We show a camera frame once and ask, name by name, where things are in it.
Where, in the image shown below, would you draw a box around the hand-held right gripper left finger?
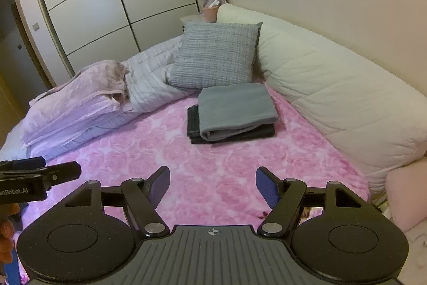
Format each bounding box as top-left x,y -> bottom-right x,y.
53,166 -> 171,238

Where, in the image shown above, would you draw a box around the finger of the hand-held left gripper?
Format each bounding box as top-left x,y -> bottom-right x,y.
0,156 -> 46,172
0,161 -> 82,187

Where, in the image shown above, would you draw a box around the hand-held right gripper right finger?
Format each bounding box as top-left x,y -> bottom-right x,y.
255,166 -> 374,238

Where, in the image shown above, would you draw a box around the black pants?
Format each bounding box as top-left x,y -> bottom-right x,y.
187,105 -> 276,145

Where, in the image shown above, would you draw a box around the grey sweatpants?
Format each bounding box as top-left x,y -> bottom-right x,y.
197,82 -> 278,142

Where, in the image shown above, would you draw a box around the person's left hand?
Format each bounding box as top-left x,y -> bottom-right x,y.
0,203 -> 21,264

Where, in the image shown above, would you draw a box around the pink floral bed sheet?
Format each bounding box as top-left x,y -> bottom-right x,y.
0,85 -> 371,285

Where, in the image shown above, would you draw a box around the pink quilt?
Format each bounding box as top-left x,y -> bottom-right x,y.
22,60 -> 134,147

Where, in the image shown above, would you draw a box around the lilac striped quilt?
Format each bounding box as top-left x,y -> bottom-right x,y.
43,34 -> 201,160

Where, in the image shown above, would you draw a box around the white padded headboard cushion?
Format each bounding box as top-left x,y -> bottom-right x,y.
217,3 -> 427,194

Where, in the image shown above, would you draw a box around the grey woven pillow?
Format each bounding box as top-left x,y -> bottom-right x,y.
166,21 -> 263,90

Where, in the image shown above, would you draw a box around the pink cushion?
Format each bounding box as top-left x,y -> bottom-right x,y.
385,168 -> 427,232

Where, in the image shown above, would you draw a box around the white sliding wardrobe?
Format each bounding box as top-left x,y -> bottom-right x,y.
25,0 -> 201,85

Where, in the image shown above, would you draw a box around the white nightstand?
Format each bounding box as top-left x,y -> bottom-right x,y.
180,13 -> 217,26

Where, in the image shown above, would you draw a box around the pink pot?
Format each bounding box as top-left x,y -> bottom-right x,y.
203,3 -> 219,22

